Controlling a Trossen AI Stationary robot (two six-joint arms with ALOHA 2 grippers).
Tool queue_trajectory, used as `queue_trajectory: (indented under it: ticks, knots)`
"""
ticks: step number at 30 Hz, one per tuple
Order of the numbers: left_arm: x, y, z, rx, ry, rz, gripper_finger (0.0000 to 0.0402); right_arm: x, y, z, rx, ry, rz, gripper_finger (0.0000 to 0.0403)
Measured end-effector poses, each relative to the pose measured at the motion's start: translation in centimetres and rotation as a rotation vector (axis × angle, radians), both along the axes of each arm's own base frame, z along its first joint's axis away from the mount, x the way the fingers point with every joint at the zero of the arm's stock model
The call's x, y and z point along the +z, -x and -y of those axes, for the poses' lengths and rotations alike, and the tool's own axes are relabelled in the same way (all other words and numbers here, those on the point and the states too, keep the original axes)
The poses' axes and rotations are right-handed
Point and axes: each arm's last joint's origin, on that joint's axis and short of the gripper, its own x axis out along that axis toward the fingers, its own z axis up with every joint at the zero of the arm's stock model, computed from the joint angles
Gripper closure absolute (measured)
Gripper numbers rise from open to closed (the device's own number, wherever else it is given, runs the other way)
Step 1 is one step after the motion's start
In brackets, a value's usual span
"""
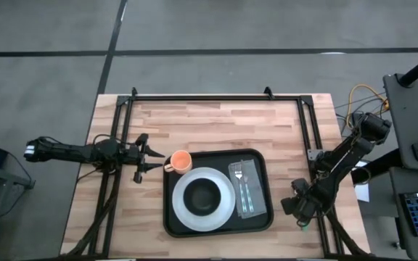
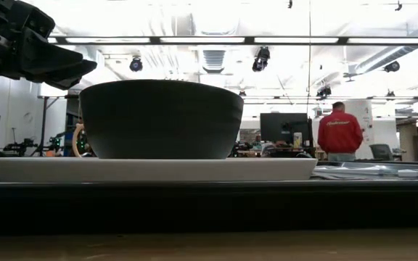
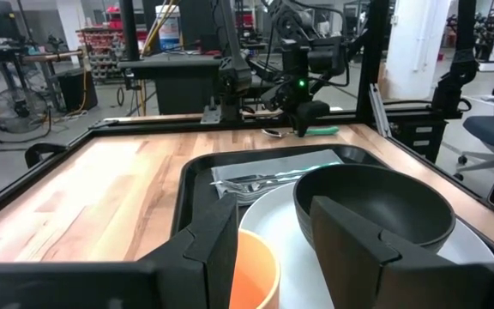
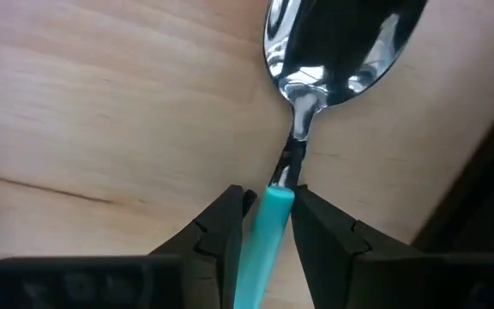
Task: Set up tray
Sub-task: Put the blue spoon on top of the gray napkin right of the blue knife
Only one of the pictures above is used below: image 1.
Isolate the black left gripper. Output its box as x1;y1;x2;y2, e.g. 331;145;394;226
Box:
123;133;165;184

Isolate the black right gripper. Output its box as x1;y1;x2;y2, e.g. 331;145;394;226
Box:
280;177;332;224

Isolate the orange mug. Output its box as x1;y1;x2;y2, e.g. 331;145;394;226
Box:
163;149;193;174

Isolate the clear plastic cutlery pack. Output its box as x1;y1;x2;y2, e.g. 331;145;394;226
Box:
228;159;268;220

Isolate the silver knife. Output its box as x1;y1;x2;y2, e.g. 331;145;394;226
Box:
243;175;255;213

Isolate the white round plate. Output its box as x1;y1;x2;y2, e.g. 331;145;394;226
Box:
171;166;237;233

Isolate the silver fork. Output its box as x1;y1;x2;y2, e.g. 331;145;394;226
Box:
234;169;248;215

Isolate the black bowl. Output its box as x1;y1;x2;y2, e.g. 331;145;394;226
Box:
182;178;222;218

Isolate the black plastic serving tray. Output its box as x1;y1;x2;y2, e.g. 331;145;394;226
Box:
162;148;274;239

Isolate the white paper sheet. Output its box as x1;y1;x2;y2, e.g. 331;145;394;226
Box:
353;182;372;204

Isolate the grey side stand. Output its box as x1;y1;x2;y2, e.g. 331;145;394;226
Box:
0;159;36;190

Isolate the grey equipment cart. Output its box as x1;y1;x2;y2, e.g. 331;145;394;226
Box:
382;73;418;172

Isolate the black aluminium table frame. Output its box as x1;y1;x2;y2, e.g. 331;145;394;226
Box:
85;86;370;259

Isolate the yellow cable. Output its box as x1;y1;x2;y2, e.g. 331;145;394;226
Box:
345;83;390;128

